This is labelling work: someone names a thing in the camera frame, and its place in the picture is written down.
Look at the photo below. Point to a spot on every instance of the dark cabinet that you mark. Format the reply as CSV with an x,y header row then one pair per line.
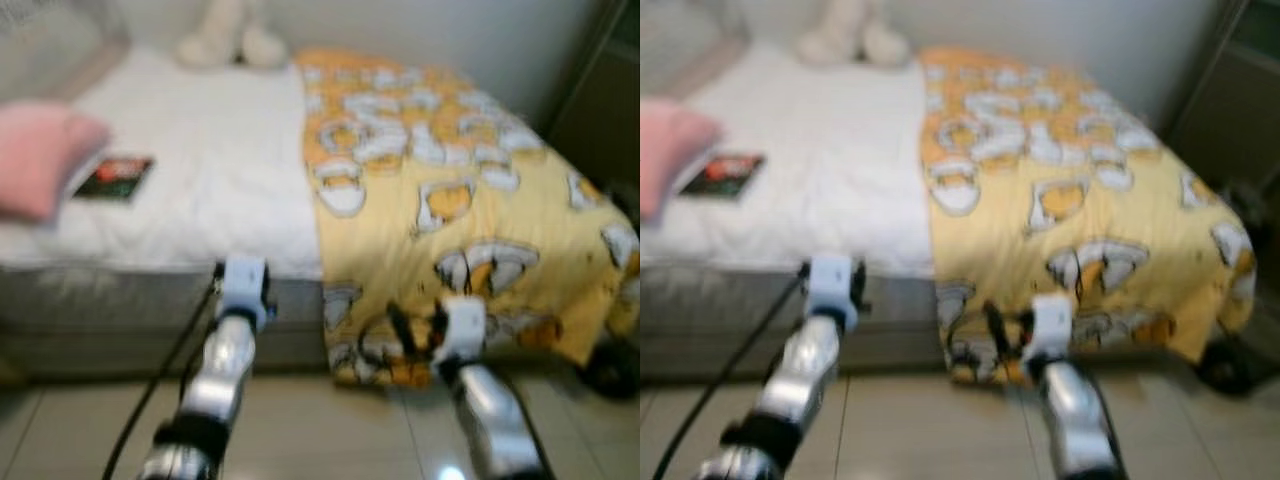
x,y
1230,110
600,110

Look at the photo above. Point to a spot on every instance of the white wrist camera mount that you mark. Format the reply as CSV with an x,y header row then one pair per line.
x,y
832,285
245,285
1048,325
463,325

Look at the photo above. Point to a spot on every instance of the grey bed headboard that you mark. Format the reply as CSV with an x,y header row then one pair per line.
x,y
60,50
690,50

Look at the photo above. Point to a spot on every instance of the white plush toy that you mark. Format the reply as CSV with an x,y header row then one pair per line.
x,y
852,40
232,40

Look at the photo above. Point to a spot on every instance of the black object on floor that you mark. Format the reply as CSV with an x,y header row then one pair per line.
x,y
1235,365
612,370

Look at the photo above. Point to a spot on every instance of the yellow cartoon print blanket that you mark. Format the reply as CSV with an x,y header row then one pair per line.
x,y
440,190
1060,190

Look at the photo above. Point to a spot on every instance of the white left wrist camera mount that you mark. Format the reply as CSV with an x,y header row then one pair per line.
x,y
245,285
832,285

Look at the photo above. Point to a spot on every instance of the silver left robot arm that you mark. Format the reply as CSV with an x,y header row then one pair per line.
x,y
215,380
800,380

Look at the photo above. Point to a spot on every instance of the pink pillow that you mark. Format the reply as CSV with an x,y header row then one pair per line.
x,y
670,160
40,160

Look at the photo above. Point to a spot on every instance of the dark book with red cover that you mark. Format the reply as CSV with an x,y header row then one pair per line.
x,y
115,178
722,175

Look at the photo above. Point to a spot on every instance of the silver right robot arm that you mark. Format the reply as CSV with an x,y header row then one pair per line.
x,y
1075,420
490,420

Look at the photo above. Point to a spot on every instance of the grey quilted mattress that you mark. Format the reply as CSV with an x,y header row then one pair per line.
x,y
730,320
120,320

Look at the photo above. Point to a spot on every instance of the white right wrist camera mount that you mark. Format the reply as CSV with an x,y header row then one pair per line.
x,y
1048,325
463,325

